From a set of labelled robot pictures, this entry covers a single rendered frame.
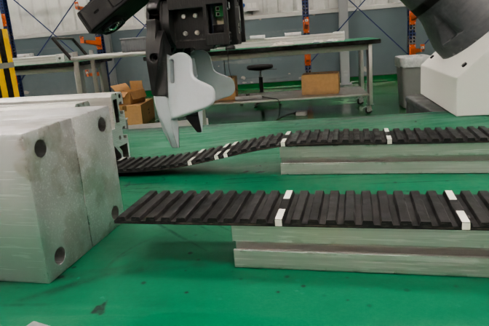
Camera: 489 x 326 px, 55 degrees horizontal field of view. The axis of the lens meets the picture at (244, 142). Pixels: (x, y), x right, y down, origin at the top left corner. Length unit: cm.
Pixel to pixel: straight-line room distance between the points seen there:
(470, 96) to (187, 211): 53
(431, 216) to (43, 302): 23
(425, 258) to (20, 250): 24
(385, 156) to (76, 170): 28
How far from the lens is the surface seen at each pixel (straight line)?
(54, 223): 32
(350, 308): 26
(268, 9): 796
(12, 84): 388
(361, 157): 47
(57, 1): 896
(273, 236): 28
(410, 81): 533
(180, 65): 46
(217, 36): 45
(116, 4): 50
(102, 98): 57
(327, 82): 520
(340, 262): 29
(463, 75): 74
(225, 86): 52
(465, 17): 82
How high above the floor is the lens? 92
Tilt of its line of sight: 13 degrees down
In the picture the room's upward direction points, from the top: 5 degrees counter-clockwise
